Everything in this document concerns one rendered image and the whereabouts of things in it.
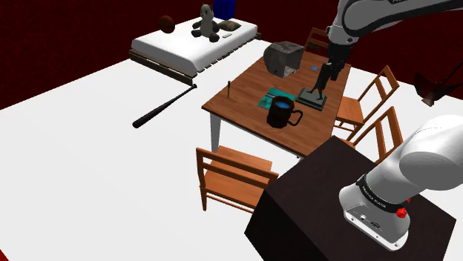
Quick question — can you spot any olive pillow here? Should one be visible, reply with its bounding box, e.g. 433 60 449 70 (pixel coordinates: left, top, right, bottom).
217 20 243 33

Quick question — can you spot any dark robot stand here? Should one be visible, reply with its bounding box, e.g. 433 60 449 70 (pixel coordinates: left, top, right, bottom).
244 135 457 261

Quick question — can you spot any white bed with wooden frame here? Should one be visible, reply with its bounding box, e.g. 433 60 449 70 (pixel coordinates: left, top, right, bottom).
128 17 263 87

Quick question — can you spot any grey boxy appliance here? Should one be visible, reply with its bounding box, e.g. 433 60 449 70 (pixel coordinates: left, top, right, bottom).
263 41 306 79

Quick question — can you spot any dark figure statue on base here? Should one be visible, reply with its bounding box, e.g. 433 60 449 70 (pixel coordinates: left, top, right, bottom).
295 63 335 112

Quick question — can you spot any dark mug with blue inside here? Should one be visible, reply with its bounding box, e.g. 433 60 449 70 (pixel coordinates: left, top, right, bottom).
266 95 304 129

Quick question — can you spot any dark red angular object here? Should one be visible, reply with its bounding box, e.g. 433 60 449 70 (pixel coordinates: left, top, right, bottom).
413 60 463 108

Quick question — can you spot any teal book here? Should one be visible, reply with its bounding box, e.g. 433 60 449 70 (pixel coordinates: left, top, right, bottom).
257 87 297 110

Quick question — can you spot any brown ball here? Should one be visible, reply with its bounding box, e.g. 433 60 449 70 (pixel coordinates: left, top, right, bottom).
158 15 177 35

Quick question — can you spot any blue box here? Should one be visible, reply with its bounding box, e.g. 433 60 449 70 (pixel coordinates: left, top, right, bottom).
212 0 237 21

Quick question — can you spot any wooden table with white legs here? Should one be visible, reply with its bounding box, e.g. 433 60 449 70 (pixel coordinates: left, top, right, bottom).
201 50 352 159

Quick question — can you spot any panda plush toy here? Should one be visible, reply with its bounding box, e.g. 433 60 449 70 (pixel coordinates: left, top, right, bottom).
191 4 221 44

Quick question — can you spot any wooden chair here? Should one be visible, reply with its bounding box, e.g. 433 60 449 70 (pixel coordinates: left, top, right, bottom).
340 105 404 165
195 145 280 214
303 27 331 56
332 65 401 141

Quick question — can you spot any black baseball bat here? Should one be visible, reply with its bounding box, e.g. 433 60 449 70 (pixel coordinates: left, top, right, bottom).
131 83 199 130

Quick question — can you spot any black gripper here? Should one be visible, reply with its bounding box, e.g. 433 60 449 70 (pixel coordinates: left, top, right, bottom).
326 42 354 82

